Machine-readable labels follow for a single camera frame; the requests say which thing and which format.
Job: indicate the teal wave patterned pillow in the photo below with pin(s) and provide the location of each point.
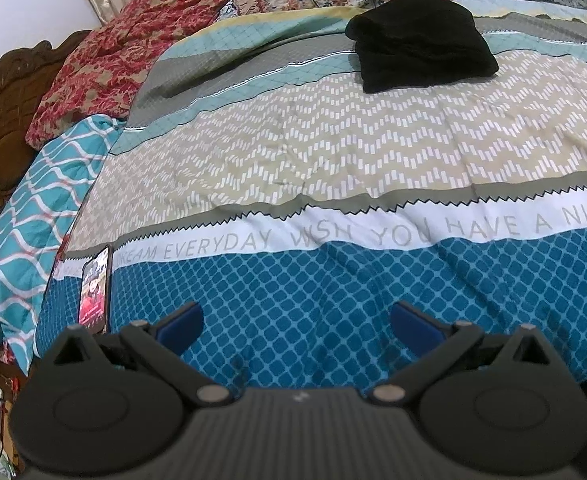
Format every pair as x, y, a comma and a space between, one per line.
38, 200

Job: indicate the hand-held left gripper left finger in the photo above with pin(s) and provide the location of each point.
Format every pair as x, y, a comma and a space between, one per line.
181, 321

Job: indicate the smartphone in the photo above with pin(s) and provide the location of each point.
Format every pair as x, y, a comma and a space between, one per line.
94, 290

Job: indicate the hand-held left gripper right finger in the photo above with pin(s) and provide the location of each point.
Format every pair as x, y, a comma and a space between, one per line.
413, 322

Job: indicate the patterned striped bed sheet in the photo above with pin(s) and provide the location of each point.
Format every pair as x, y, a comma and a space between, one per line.
323, 135

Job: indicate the black pants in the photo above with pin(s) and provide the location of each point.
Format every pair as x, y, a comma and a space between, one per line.
423, 45

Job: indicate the red floral blanket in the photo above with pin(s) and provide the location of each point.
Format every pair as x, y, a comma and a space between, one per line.
108, 60

